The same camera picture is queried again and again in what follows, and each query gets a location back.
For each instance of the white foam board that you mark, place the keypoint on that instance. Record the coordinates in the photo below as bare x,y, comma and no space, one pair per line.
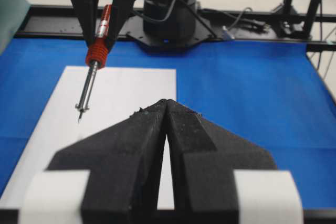
117,93

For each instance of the green backdrop sheet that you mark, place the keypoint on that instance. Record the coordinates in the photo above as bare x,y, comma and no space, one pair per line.
12,14

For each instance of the blue table mat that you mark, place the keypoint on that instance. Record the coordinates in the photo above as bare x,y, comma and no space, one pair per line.
266,92

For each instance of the red handled soldering iron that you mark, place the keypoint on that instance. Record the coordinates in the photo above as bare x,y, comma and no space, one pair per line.
95,60

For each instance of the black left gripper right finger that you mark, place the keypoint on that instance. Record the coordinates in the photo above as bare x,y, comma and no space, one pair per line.
220,177

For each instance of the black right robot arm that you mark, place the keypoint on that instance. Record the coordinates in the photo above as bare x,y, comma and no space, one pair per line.
171,20

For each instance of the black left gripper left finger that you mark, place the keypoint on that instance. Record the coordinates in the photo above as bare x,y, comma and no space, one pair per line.
104,177

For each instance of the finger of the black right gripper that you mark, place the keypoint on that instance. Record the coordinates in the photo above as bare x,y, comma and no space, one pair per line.
86,12
120,11

